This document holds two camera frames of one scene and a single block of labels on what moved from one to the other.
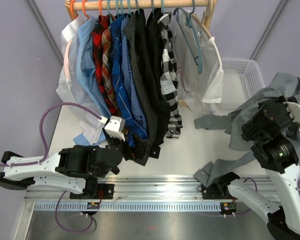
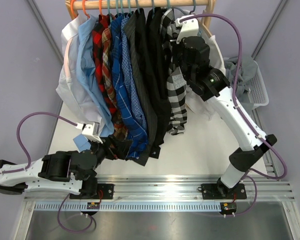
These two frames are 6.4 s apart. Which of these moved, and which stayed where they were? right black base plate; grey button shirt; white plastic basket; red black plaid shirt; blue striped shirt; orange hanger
Moved: white plastic basket; grey button shirt
Stayed: orange hanger; red black plaid shirt; right black base plate; blue striped shirt
